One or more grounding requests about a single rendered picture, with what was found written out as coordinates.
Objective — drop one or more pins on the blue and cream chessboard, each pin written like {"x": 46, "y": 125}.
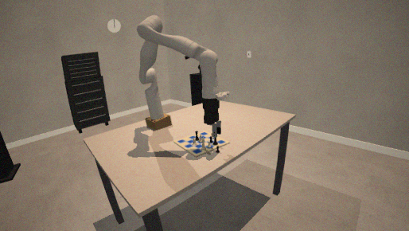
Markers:
{"x": 187, "y": 143}

